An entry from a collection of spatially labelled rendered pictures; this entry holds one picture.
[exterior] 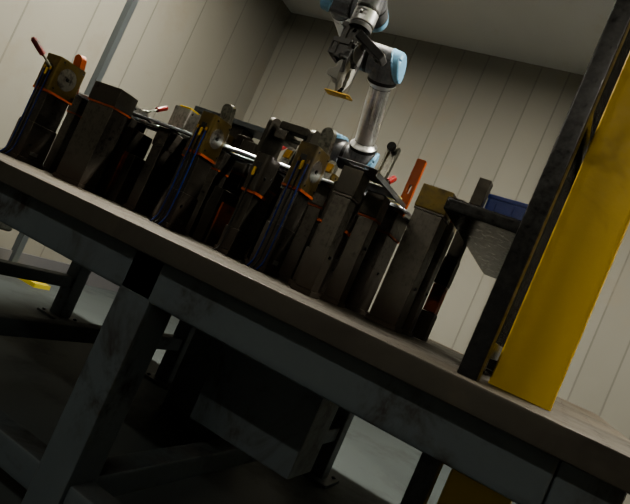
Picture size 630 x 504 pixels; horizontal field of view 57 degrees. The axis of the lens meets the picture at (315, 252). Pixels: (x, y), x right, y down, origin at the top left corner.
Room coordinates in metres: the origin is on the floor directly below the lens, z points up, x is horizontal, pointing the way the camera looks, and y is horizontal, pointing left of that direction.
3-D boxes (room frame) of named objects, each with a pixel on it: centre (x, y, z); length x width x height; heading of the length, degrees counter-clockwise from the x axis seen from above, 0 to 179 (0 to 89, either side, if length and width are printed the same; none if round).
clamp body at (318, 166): (1.48, 0.11, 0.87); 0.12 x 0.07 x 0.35; 156
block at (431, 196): (1.43, -0.23, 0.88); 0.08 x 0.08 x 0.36; 66
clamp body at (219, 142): (1.66, 0.42, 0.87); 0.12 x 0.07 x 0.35; 156
